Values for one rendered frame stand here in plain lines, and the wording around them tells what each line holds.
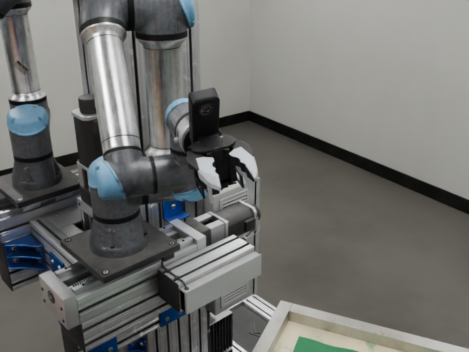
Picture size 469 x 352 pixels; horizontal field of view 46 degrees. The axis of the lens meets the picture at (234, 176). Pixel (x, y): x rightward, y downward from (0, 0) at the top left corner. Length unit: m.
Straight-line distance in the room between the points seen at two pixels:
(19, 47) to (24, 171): 0.38
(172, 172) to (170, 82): 0.28
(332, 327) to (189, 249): 0.46
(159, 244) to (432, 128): 3.33
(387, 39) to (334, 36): 0.57
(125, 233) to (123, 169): 0.35
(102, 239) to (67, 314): 0.19
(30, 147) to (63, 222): 0.25
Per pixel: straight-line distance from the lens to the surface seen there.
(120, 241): 1.37
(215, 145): 0.87
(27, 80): 1.85
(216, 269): 1.48
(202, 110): 0.86
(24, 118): 1.74
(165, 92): 1.27
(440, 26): 4.34
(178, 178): 1.06
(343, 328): 1.62
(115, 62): 1.14
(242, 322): 2.81
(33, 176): 1.78
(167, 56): 1.25
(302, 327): 1.64
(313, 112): 5.31
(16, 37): 1.82
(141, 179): 1.05
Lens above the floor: 2.01
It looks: 25 degrees down
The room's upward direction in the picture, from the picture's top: straight up
